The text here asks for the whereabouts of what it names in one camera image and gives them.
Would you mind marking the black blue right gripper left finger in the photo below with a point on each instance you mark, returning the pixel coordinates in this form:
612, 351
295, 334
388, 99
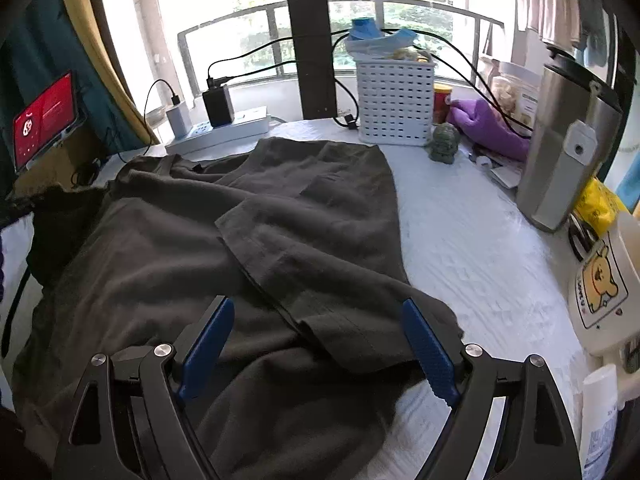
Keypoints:
128, 416

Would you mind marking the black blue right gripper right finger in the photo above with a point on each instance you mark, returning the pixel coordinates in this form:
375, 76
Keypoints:
534, 440

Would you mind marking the dark grey t-shirt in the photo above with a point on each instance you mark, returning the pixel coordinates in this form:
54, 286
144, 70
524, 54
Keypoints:
303, 237

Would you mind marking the white tube bottle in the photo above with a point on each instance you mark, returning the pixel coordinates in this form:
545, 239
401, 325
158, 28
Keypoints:
599, 420

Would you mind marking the white bear mug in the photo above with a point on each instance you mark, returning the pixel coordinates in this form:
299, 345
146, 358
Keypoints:
603, 298

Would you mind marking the yellow packet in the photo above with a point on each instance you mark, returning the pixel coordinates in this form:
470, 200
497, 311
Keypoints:
598, 206

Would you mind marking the brown cardboard box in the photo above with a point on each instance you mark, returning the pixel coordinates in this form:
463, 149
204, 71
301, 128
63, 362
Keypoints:
58, 164

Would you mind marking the green stone figurine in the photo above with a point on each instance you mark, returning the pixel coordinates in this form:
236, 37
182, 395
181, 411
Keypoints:
444, 143

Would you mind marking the white power strip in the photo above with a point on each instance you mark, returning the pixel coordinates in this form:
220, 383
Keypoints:
252, 122

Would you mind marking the white charger block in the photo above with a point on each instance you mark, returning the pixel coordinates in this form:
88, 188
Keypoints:
179, 119

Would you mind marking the stainless steel thermos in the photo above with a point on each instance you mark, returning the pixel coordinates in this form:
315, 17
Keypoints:
576, 120

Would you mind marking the clear snack jar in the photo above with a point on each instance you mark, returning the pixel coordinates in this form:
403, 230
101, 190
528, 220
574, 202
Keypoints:
517, 89

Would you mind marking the dark grey charger block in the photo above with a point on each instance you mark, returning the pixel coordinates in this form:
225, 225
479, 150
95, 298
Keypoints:
219, 109

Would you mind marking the red can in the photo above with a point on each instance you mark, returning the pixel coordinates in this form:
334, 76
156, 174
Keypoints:
442, 98

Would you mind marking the white perforated plastic basket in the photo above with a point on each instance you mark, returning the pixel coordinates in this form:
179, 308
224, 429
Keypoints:
396, 101

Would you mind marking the teal curtain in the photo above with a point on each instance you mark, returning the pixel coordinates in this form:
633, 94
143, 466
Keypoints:
40, 47

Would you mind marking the yellow curtain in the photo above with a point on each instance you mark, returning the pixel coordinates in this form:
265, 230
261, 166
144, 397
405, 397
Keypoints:
86, 26

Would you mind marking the dark window pillar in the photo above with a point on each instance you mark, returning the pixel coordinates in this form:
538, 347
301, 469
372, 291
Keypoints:
311, 32

